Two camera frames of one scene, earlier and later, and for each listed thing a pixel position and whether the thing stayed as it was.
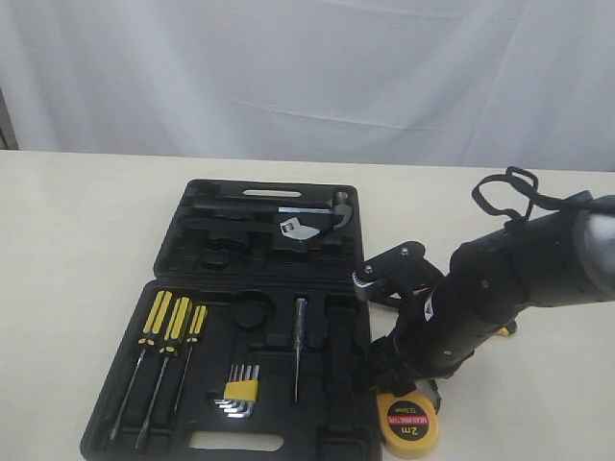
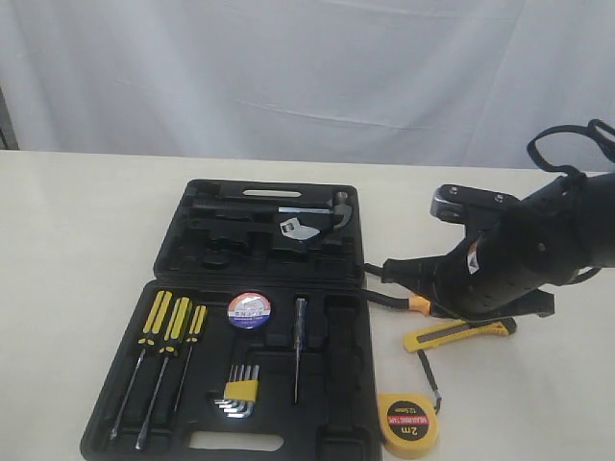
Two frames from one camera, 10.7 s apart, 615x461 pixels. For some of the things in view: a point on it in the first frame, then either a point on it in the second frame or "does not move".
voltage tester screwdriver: (300, 308) does not move
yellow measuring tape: (408, 422) does not move
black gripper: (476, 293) → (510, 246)
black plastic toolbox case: (251, 343) does not move
